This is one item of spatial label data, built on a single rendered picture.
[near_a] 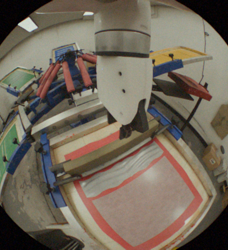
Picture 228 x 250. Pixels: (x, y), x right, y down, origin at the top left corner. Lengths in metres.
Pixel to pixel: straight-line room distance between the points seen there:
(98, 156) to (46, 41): 4.35
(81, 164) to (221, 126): 2.23
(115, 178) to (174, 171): 0.25
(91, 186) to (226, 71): 2.30
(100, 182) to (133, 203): 0.15
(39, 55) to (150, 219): 4.60
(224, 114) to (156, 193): 1.95
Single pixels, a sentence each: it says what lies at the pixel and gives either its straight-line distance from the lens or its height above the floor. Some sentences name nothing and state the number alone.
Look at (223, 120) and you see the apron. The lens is 2.17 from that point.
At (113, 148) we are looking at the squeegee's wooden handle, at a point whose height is 1.06.
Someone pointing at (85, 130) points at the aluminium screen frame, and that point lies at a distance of 0.41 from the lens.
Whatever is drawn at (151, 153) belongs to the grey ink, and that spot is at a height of 0.96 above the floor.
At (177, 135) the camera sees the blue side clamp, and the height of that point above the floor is 1.00.
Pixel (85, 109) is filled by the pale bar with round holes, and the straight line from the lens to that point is 0.43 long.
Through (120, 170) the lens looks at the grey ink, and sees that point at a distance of 0.34.
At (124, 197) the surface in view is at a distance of 0.35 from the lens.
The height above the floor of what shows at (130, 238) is 0.96.
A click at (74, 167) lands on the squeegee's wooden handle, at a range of 0.27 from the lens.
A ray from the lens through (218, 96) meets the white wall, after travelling 2.10.
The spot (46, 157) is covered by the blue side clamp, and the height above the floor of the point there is 1.00.
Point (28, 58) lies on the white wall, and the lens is 4.53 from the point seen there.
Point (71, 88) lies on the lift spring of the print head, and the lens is 0.61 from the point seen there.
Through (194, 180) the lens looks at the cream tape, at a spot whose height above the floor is 0.96.
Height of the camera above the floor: 1.30
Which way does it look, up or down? 49 degrees down
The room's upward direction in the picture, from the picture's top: straight up
